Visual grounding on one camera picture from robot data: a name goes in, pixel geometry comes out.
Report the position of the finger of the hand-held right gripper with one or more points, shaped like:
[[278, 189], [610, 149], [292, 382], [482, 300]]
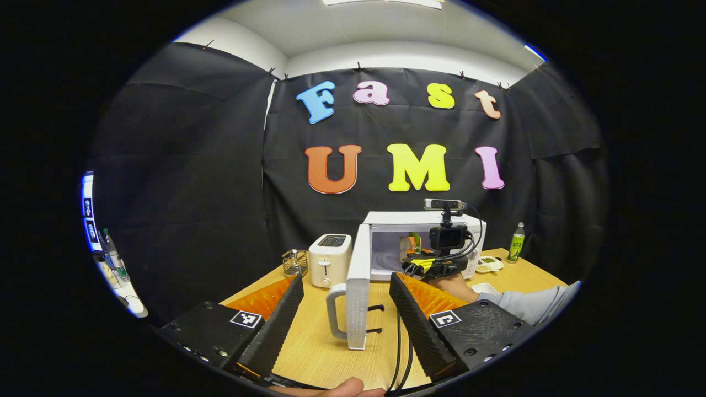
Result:
[[405, 246]]

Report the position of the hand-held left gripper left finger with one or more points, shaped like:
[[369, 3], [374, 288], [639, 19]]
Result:
[[278, 325]]

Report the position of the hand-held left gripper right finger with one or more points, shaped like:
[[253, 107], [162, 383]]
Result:
[[419, 331]]

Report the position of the white microwave oven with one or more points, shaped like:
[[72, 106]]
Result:
[[358, 286]]

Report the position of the white divided snack plate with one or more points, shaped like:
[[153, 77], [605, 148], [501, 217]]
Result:
[[490, 265]]

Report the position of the white rectangular dish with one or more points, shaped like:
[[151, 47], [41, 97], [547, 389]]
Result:
[[485, 288]]

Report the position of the green drink bottle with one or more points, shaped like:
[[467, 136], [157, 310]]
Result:
[[516, 248]]

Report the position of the white toaster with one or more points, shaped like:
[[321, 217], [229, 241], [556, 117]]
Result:
[[330, 264]]

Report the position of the white side table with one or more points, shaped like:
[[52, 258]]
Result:
[[129, 295]]

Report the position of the black backdrop cloth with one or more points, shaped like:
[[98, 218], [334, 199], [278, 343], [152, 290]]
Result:
[[193, 193]]

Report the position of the clear plastic bottle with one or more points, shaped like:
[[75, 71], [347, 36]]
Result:
[[116, 259]]

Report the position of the computer monitor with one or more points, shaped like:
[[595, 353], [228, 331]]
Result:
[[87, 209]]

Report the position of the long ceiling light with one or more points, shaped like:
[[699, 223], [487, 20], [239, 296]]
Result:
[[386, 3]]

